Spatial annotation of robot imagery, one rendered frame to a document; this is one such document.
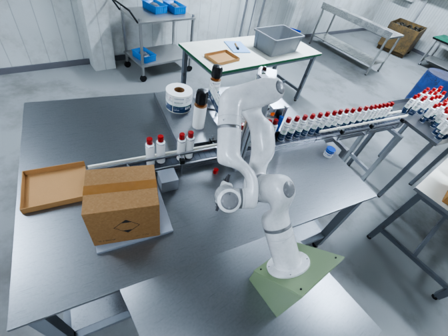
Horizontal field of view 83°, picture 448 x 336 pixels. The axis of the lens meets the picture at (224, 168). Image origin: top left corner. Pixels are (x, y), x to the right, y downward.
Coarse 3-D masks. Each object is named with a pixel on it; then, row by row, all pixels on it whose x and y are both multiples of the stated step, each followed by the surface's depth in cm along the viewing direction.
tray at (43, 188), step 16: (32, 176) 140; (48, 176) 141; (64, 176) 143; (80, 176) 145; (32, 192) 133; (48, 192) 135; (64, 192) 136; (80, 192) 138; (32, 208) 125; (48, 208) 129
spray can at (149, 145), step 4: (148, 140) 139; (152, 140) 140; (148, 144) 141; (152, 144) 142; (148, 148) 142; (152, 148) 143; (148, 152) 144; (152, 152) 145; (148, 156) 146; (152, 156) 147; (148, 164) 151; (152, 164) 152
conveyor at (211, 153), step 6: (276, 138) 194; (294, 138) 198; (300, 138) 199; (306, 138) 201; (276, 144) 189; (210, 150) 172; (216, 150) 173; (198, 156) 166; (204, 156) 167; (210, 156) 168; (216, 156) 169; (144, 162) 155; (156, 162) 156; (168, 162) 158; (174, 162) 159; (186, 162) 161
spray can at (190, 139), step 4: (188, 132) 149; (192, 132) 150; (188, 136) 151; (192, 136) 150; (188, 140) 151; (192, 140) 152; (188, 144) 153; (192, 144) 154; (188, 148) 156; (192, 148) 157; (188, 156) 161; (192, 156) 163
